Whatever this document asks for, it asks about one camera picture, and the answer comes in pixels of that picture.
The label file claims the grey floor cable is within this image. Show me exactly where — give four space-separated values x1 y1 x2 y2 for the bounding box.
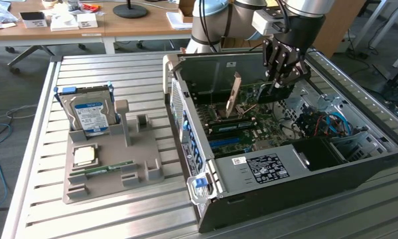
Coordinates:
0 104 37 120

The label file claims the blue case latch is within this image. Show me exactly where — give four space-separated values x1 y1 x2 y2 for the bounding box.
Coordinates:
191 177 209 189

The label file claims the brown cardboard box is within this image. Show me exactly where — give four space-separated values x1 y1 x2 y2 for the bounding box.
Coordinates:
178 0 195 17

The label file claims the black lamp base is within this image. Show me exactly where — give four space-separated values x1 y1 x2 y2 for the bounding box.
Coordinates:
111 0 149 19

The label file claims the white paper stack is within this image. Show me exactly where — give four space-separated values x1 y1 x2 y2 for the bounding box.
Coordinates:
165 11 194 30

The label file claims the grey parts rack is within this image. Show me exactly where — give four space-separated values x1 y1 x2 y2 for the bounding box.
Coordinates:
61 99 165 206

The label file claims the green motherboard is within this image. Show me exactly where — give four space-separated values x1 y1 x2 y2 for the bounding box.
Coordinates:
195 91 298 159

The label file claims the grey power supply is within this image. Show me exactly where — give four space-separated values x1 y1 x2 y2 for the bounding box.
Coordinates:
213 145 311 194

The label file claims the clear plastic bag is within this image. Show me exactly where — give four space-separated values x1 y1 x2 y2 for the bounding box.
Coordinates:
0 0 18 23

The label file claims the silver CPU chip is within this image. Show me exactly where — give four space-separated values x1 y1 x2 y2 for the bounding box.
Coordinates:
71 146 98 168

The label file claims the white table frame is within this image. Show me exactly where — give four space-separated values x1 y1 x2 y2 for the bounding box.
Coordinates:
351 0 398 68

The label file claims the small white box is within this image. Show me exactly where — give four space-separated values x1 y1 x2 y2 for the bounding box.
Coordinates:
75 12 98 29

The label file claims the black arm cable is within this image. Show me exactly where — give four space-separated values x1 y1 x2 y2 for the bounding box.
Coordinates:
198 0 291 52

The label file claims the silver disk bay bracket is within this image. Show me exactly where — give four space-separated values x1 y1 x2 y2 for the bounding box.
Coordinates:
330 130 389 162

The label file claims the open black PC case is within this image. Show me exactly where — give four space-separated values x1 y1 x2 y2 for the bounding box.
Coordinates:
162 44 398 234

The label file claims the blue wire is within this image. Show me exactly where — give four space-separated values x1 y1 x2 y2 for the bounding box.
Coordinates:
325 112 354 137

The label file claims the red wire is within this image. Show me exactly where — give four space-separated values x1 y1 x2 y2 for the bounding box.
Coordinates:
313 115 325 136

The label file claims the wide white box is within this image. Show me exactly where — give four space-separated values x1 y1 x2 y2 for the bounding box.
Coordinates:
49 13 79 32

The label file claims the metal socket cover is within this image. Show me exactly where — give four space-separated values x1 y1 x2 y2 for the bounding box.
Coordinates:
235 102 258 117

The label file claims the orange plastic item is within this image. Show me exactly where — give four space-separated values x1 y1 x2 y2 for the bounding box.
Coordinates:
81 2 102 13

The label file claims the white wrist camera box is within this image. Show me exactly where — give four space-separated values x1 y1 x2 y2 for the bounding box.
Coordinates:
250 7 287 35

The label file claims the blue expansion slot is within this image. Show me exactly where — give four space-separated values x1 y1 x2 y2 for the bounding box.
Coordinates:
207 137 245 150

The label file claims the silver disk bay cage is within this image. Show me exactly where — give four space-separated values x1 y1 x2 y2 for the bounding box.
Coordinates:
271 74 354 130

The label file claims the CPU socket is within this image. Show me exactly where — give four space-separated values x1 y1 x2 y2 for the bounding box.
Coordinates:
210 101 245 120

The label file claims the white box with black top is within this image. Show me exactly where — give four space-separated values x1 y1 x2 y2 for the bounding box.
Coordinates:
18 11 49 29

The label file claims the hard disk in blue caddy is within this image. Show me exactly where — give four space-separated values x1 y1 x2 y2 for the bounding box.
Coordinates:
52 81 119 137

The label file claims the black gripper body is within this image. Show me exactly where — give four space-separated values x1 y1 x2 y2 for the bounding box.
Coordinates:
271 12 326 54

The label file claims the wooden cabinet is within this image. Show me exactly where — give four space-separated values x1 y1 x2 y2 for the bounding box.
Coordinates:
307 0 367 58

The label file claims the graphics card with metal bracket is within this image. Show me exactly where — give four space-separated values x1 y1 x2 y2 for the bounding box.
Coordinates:
223 71 294 118

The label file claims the wooden desk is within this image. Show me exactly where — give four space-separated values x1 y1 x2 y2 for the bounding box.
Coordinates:
0 0 286 54

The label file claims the green RAM stick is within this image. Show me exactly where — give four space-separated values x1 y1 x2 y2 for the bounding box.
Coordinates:
69 161 133 176

